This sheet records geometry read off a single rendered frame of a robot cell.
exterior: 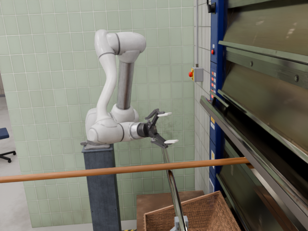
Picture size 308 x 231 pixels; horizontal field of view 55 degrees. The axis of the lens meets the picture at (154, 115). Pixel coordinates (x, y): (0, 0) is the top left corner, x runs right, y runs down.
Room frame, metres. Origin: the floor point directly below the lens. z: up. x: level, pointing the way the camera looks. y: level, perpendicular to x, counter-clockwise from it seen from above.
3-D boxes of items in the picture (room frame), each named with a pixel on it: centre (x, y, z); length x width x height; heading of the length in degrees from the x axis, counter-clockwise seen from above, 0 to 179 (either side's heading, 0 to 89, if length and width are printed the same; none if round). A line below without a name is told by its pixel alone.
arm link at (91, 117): (2.02, 0.41, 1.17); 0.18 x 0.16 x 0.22; 116
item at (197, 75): (2.19, -0.34, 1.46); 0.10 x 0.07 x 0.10; 3
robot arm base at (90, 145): (2.02, 0.44, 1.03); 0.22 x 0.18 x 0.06; 93
